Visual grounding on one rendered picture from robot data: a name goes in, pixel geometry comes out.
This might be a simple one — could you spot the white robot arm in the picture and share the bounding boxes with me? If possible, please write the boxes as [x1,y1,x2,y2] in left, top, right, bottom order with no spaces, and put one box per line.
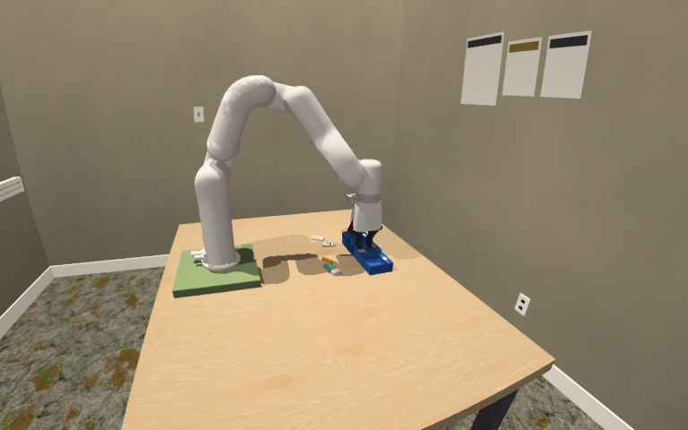
[191,75,382,271]

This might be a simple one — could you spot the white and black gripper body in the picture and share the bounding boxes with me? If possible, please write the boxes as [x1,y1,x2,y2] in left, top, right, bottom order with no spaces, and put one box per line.
[350,200,382,232]

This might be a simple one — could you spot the blue three-compartment bin rack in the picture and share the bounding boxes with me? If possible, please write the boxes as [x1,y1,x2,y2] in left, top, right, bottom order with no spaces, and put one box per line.
[342,231,393,275]

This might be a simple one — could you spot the green and grey eraser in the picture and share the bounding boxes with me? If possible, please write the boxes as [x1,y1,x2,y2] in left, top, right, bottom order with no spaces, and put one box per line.
[323,262,340,276]

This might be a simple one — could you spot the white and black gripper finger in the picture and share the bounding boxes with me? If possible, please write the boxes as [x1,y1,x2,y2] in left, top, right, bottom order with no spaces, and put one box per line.
[365,226,383,248]
[347,221,363,250]

